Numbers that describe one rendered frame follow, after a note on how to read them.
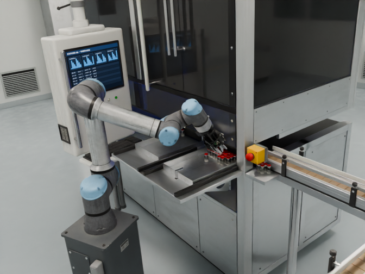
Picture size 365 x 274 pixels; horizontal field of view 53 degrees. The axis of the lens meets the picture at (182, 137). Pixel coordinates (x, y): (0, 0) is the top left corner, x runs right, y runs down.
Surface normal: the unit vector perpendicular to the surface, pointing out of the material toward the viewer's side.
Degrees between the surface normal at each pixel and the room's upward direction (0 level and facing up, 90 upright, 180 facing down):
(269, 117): 90
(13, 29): 90
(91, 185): 7
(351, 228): 0
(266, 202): 90
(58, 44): 90
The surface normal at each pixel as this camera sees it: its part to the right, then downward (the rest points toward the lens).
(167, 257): -0.07, -0.92
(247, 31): 0.60, 0.28
